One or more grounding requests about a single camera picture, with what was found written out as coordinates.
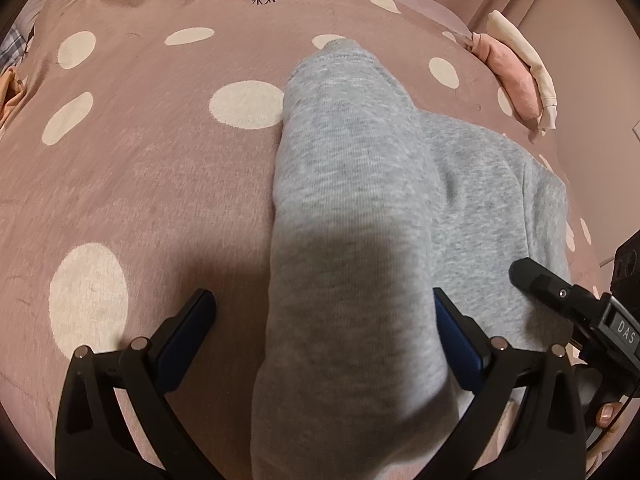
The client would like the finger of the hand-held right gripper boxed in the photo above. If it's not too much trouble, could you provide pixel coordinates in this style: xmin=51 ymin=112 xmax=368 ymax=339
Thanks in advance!
xmin=508 ymin=258 xmax=609 ymax=331

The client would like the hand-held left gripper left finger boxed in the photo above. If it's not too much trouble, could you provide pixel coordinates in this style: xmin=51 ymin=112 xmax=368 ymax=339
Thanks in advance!
xmin=55 ymin=288 xmax=217 ymax=480

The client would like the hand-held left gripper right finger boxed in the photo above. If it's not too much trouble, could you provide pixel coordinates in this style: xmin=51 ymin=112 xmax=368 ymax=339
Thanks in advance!
xmin=433 ymin=287 xmax=587 ymax=480

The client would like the grey knit sweater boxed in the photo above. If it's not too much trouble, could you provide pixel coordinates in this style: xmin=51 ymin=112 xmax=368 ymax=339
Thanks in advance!
xmin=250 ymin=35 xmax=573 ymax=480

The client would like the person's right hand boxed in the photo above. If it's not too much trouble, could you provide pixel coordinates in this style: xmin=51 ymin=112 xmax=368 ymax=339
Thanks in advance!
xmin=592 ymin=399 xmax=627 ymax=431

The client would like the pink dotted blanket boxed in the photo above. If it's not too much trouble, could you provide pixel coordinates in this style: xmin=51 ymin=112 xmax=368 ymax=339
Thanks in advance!
xmin=0 ymin=0 xmax=621 ymax=480

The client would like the pink folded garment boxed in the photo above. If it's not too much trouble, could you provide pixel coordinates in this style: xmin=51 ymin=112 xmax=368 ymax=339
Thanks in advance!
xmin=467 ymin=31 xmax=544 ymax=122

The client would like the cream folded garment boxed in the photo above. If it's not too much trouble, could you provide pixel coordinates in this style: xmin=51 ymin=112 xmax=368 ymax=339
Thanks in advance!
xmin=486 ymin=10 xmax=559 ymax=134

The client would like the orange cloth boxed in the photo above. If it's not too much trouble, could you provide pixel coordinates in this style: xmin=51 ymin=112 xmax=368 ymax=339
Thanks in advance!
xmin=0 ymin=66 xmax=27 ymax=129

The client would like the plaid cloth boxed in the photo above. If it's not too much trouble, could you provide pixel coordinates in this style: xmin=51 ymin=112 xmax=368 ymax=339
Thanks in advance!
xmin=0 ymin=24 xmax=34 ymax=69

